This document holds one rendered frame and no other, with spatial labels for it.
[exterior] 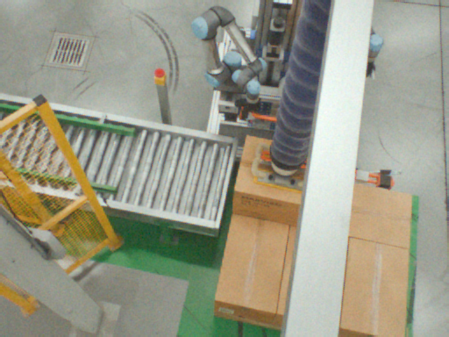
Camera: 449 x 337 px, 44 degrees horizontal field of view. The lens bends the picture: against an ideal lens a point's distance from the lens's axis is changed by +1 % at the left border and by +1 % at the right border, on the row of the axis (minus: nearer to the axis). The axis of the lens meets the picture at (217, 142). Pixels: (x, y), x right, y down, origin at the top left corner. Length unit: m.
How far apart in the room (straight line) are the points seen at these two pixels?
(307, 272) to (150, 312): 3.15
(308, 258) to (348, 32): 0.60
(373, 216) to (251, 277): 0.94
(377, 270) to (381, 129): 1.49
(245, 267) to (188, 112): 1.63
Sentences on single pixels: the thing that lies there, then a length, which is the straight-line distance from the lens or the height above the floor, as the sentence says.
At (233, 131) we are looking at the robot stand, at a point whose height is 0.21.
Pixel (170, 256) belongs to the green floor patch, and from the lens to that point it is 4.34.
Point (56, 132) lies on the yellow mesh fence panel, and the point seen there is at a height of 1.84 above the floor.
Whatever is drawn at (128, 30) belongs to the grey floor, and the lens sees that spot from 5.37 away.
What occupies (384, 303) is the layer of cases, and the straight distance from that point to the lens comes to 3.86.
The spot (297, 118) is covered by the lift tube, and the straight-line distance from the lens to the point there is 2.78.
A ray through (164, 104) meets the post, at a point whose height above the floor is 0.66.
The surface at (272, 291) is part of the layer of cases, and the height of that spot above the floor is 0.54.
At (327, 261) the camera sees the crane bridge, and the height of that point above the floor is 3.05.
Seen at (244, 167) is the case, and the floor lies 0.94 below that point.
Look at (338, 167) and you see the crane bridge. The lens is 1.27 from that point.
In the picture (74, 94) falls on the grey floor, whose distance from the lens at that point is 5.06.
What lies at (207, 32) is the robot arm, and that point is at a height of 1.63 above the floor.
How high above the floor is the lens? 4.18
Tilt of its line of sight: 63 degrees down
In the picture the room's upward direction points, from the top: 1 degrees clockwise
